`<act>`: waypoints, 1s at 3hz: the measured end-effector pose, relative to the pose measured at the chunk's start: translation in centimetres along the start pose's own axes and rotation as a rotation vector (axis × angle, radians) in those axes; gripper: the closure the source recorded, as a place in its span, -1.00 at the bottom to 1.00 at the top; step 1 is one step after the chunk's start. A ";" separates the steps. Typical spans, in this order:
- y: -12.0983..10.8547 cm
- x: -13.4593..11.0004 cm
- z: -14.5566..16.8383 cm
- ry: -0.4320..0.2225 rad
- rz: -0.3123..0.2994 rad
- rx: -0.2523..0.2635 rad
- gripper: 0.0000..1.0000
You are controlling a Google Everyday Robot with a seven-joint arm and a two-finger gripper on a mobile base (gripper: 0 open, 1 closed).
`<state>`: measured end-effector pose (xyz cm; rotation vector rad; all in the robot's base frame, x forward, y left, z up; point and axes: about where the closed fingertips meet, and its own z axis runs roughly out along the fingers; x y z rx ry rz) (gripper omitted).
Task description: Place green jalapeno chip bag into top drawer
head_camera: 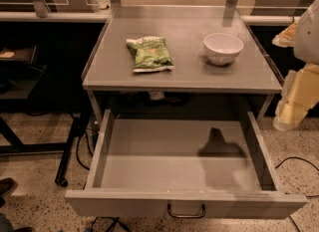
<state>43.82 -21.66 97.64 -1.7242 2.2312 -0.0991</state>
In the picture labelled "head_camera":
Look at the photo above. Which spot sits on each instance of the white ceramic bowl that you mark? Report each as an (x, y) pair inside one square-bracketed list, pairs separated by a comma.
[(221, 48)]

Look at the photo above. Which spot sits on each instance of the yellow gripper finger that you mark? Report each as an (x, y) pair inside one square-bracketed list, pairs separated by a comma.
[(300, 95), (286, 37)]

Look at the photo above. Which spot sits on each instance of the grey cabinet table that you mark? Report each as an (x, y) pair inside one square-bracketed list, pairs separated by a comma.
[(216, 92)]

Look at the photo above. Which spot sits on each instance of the black side table frame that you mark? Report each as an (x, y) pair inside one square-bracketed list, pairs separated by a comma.
[(18, 91)]

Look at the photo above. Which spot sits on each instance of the grey open top drawer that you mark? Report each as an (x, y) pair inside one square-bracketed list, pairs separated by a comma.
[(141, 165)]

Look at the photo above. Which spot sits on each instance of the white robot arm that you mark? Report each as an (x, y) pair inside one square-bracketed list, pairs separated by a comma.
[(306, 43)]

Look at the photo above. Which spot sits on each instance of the black metal drawer handle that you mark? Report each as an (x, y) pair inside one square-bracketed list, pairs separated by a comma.
[(186, 211)]

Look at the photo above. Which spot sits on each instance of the dark shoe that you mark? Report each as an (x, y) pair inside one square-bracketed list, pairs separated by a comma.
[(7, 185)]

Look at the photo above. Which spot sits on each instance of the green jalapeno chip bag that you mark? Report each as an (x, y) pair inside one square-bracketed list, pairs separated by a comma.
[(150, 54)]

